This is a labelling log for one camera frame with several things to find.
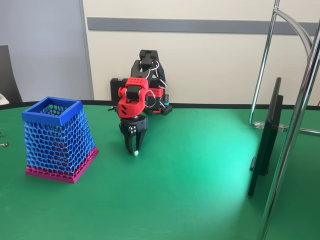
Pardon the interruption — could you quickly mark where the blue and magenta mesh basket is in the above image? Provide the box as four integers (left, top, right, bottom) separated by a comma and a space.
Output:
21, 96, 100, 185

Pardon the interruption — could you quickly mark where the black studded base block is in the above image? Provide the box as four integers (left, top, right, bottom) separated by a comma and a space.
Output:
161, 104, 174, 116

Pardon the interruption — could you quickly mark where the black plastic tool case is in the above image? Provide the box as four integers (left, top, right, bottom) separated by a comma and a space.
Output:
110, 77, 166, 102

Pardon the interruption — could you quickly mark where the clear plastic clip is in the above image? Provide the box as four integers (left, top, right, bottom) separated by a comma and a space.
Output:
253, 121, 286, 132

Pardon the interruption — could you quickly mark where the black flat monitor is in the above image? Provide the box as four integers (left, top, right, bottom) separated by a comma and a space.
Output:
247, 77, 285, 198

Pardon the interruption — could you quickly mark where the grey door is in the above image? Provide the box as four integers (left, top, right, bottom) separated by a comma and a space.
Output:
0, 0, 95, 103

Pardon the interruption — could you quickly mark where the chrome tube stand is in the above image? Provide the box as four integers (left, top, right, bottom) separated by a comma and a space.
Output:
249, 0, 320, 240

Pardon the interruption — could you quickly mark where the grey wall rail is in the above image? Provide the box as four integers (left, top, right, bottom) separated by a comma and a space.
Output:
86, 16, 320, 36

